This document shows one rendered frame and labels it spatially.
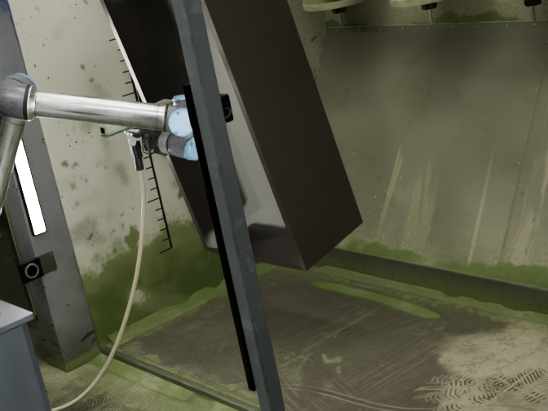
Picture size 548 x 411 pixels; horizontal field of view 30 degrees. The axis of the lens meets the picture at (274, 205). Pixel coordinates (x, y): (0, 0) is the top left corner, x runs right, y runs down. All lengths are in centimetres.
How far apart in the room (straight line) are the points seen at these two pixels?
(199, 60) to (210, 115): 13
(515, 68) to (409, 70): 60
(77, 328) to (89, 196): 58
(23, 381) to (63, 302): 99
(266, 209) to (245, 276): 188
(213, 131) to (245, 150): 187
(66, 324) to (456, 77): 204
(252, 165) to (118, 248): 75
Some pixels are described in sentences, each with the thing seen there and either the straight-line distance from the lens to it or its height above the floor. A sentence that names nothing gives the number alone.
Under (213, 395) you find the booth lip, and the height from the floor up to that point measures 4.
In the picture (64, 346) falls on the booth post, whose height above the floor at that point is 12.
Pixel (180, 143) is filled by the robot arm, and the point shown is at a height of 109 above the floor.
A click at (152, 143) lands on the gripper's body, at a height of 107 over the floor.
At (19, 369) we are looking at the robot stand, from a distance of 360.
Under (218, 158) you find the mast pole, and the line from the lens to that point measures 247.
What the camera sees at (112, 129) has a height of 114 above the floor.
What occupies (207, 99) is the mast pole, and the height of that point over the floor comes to 140.
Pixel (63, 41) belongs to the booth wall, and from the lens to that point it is 445.
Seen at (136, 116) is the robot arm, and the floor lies 123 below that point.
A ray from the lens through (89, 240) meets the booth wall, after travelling 456.
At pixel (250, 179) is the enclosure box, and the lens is 441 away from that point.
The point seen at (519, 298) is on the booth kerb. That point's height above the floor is 11.
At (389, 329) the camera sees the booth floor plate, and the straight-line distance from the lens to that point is 426.
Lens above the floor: 185
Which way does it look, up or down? 17 degrees down
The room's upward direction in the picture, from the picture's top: 11 degrees counter-clockwise
